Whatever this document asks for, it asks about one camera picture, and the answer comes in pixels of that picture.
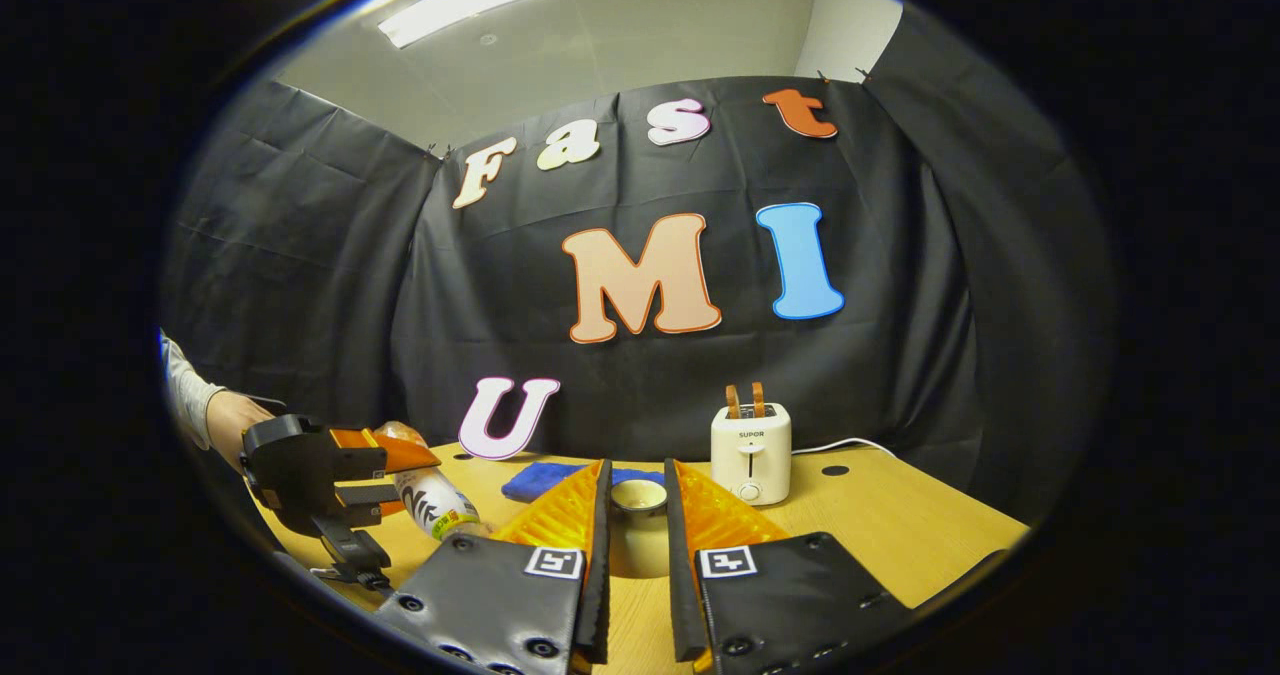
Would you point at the beige teacup lid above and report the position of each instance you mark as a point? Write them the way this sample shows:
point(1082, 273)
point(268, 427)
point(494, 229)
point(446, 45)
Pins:
point(638, 545)

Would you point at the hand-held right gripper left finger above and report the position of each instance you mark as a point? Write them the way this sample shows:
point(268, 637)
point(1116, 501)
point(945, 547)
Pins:
point(520, 605)

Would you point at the cream toaster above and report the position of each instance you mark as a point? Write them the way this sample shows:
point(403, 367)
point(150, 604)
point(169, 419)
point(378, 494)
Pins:
point(750, 455)

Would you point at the ceiling light panel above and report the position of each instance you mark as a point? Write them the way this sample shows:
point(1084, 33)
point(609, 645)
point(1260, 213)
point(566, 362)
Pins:
point(470, 0)

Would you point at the blue folded towel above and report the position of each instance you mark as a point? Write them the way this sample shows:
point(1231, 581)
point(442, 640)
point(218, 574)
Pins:
point(540, 480)

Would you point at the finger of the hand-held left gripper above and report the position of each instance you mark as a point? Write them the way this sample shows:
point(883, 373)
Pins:
point(370, 499)
point(385, 452)

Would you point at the clear water bottle white label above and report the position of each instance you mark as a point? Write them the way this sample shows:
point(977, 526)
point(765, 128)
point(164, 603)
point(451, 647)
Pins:
point(435, 505)

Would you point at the bread slice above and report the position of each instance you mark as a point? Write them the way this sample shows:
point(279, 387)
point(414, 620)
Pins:
point(758, 400)
point(733, 402)

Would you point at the black backdrop cloth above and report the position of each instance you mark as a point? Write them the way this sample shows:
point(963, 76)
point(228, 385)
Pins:
point(300, 255)

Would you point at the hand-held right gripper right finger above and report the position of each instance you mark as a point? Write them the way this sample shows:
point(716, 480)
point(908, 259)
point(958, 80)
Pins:
point(790, 605)

